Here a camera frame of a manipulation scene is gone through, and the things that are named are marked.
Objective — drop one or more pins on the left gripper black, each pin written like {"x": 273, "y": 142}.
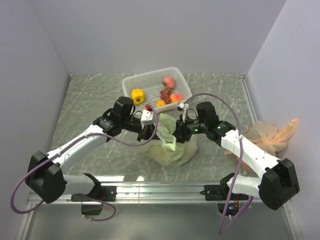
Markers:
{"x": 146, "y": 133}

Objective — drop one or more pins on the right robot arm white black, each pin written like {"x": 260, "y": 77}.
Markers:
{"x": 276, "y": 182}

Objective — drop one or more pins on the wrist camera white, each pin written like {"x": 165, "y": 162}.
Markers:
{"x": 147, "y": 116}
{"x": 183, "y": 107}

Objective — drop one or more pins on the yellow bell pepper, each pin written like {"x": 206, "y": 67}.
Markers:
{"x": 138, "y": 96}

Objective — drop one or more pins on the pink peach back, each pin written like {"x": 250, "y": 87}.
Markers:
{"x": 169, "y": 82}

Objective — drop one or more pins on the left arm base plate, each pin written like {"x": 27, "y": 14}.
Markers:
{"x": 92, "y": 204}

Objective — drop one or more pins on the small orange fruit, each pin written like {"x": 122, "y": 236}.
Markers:
{"x": 160, "y": 103}

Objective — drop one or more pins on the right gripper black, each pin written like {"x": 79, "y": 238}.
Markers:
{"x": 181, "y": 132}

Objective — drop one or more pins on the red grape bunch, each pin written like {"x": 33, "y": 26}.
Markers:
{"x": 165, "y": 95}

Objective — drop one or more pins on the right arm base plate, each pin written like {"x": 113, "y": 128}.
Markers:
{"x": 219, "y": 193}

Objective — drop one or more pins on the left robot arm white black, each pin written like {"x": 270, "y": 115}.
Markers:
{"x": 47, "y": 171}

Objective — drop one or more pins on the orange plastic bag with fruit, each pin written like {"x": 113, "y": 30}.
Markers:
{"x": 271, "y": 139}

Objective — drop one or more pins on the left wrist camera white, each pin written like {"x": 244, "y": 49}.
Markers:
{"x": 147, "y": 116}

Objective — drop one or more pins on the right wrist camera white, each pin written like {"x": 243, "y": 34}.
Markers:
{"x": 183, "y": 107}

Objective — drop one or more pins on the light green plastic bag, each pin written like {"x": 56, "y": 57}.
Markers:
{"x": 166, "y": 150}

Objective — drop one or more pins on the white plastic basket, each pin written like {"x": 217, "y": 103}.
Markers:
{"x": 151, "y": 83}

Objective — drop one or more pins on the orange peach front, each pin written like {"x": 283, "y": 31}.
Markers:
{"x": 176, "y": 97}

